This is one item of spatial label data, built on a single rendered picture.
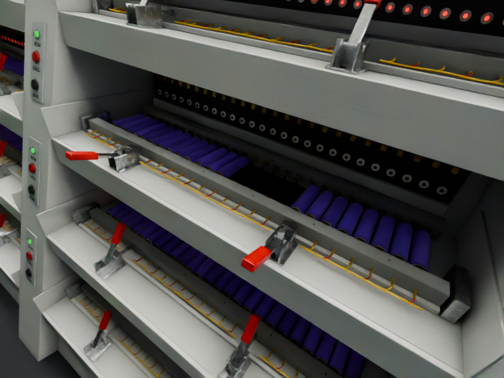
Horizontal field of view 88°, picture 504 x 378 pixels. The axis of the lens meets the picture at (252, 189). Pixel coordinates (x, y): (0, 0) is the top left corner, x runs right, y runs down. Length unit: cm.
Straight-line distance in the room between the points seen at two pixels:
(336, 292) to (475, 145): 17
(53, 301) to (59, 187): 27
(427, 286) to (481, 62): 20
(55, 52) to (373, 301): 54
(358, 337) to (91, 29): 49
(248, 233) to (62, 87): 39
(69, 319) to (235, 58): 62
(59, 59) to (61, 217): 28
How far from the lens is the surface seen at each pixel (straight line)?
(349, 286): 29
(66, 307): 74
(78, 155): 39
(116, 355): 65
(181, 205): 35
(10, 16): 70
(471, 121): 24
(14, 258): 90
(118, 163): 42
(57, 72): 55
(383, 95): 24
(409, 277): 30
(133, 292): 49
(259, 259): 23
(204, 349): 43
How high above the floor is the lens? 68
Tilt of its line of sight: 17 degrees down
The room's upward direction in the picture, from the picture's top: 17 degrees clockwise
